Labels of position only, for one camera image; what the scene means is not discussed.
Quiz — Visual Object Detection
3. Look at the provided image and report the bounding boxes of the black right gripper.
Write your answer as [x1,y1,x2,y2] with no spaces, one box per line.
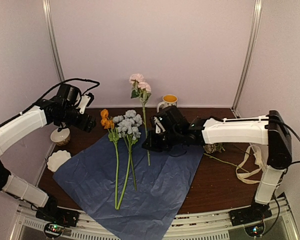
[142,128,182,153]

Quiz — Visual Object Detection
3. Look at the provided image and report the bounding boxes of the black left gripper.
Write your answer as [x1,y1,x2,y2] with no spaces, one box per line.
[56,105,96,133]

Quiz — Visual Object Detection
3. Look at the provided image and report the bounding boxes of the blue fake flower stems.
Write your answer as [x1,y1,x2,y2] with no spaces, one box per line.
[113,109,143,210]

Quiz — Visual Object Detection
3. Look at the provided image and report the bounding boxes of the lilac hydrangea fake flower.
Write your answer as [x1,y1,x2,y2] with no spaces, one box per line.
[203,143,249,173]

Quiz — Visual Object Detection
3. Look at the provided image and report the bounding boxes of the pink fake flower stem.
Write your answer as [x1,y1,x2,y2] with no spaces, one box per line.
[128,72,153,166]

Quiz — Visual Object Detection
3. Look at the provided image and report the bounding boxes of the orange fake flower stem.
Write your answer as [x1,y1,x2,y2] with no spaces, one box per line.
[100,109,120,210]

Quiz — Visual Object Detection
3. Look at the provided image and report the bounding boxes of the blue wrapping paper sheet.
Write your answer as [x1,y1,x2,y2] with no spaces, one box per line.
[51,126,206,240]

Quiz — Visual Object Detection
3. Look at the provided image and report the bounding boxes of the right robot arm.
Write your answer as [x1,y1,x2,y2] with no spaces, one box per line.
[142,105,292,221]

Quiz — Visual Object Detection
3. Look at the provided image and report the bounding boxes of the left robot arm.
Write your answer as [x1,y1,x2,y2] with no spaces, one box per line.
[0,81,96,222]

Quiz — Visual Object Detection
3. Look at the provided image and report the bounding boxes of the cream ceramic bowl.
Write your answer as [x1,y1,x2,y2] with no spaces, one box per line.
[50,128,71,147]

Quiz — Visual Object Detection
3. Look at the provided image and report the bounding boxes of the floral ceramic mug yellow inside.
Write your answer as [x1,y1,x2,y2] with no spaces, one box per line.
[156,94,178,113]

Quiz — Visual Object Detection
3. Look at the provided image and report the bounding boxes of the white scalloped dish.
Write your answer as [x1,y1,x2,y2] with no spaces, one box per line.
[47,150,71,173]

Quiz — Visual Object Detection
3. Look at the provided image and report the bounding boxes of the cream ribbon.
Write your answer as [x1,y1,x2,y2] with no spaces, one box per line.
[235,144,266,185]

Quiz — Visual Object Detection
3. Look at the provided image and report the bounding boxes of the front aluminium rail base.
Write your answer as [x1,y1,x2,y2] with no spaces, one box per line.
[9,195,300,240]

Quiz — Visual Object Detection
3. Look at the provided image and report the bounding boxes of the left aluminium corner post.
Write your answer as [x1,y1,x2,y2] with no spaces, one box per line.
[42,0,65,82]

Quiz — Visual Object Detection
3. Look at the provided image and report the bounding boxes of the aluminium corner post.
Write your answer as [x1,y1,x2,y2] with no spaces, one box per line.
[231,0,263,116]
[42,0,65,82]

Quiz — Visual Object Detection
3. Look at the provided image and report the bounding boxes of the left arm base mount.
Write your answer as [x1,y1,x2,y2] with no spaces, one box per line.
[35,207,80,227]

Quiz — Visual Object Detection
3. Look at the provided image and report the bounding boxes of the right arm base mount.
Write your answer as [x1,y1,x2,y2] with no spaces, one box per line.
[228,203,272,227]

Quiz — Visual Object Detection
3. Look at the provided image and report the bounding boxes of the right aluminium corner post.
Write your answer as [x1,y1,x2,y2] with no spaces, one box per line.
[231,0,263,116]

